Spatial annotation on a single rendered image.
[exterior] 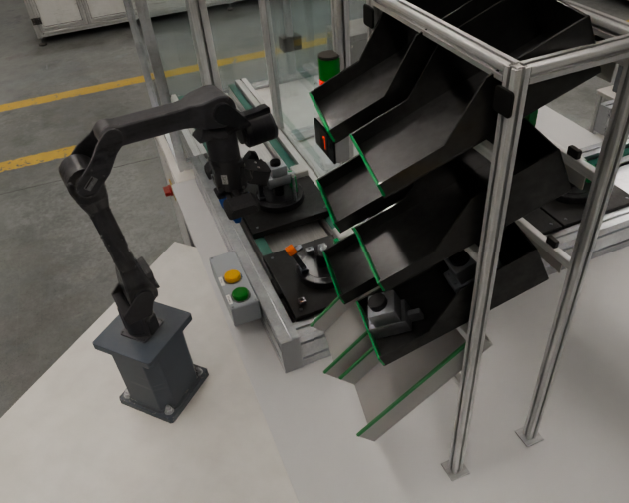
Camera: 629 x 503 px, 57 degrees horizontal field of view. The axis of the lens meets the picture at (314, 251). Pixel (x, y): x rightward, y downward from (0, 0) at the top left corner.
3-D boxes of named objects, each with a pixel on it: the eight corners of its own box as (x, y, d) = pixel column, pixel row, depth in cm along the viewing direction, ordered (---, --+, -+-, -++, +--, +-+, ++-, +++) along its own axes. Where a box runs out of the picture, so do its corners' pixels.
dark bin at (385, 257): (384, 293, 81) (361, 261, 76) (359, 237, 91) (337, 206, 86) (572, 190, 76) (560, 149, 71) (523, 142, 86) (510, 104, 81)
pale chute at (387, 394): (374, 442, 103) (356, 436, 101) (354, 383, 113) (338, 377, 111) (493, 344, 93) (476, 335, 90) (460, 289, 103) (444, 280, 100)
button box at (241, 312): (235, 327, 139) (230, 309, 135) (213, 274, 154) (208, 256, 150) (262, 318, 141) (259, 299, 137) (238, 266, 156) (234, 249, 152)
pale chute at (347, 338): (339, 380, 114) (322, 373, 112) (324, 331, 124) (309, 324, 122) (442, 286, 104) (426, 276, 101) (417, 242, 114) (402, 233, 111)
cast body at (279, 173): (269, 189, 161) (266, 167, 156) (264, 181, 164) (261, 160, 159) (298, 181, 163) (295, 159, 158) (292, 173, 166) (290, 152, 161)
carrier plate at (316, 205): (253, 240, 156) (252, 233, 155) (229, 194, 174) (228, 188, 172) (334, 214, 162) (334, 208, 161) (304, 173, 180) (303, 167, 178)
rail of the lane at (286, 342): (285, 373, 132) (280, 341, 125) (196, 182, 197) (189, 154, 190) (308, 365, 134) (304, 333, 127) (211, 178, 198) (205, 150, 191)
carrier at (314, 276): (296, 324, 131) (291, 283, 123) (263, 261, 149) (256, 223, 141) (391, 290, 137) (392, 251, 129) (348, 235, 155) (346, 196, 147)
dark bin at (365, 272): (344, 305, 102) (324, 280, 97) (327, 258, 112) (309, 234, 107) (489, 225, 97) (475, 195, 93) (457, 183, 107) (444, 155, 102)
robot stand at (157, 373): (119, 402, 129) (90, 343, 117) (159, 355, 139) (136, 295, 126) (173, 424, 124) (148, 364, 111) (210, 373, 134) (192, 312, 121)
